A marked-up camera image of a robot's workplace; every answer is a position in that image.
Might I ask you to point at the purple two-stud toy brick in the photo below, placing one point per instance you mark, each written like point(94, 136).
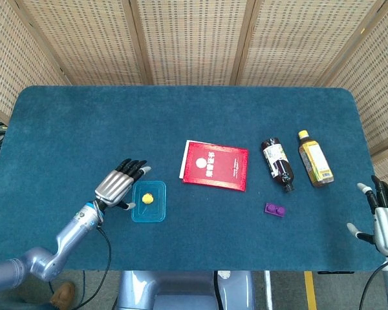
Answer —
point(275, 210)

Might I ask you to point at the red certificate book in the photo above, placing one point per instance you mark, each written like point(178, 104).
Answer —
point(216, 168)

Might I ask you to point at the silver robot torso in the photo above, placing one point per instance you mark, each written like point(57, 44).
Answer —
point(168, 284)

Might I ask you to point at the blue table cloth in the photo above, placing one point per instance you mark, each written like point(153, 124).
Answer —
point(194, 113)

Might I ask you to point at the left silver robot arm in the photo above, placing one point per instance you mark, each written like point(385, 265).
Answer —
point(68, 235)

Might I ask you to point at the dark tea bottle black cap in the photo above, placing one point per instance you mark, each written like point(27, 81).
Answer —
point(276, 163)

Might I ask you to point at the woven bamboo folding screen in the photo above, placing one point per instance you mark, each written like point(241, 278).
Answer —
point(194, 42)

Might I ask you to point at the small yellow toy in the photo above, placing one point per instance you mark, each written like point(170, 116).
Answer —
point(147, 198)

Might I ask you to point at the clear blue plastic lid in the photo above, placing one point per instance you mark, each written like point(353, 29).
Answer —
point(155, 215)

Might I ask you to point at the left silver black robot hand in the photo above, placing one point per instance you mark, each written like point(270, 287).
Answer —
point(114, 187)

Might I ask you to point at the yellow cap tea bottle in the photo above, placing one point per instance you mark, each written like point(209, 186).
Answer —
point(315, 161)

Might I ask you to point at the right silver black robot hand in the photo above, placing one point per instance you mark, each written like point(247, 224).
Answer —
point(386, 219)

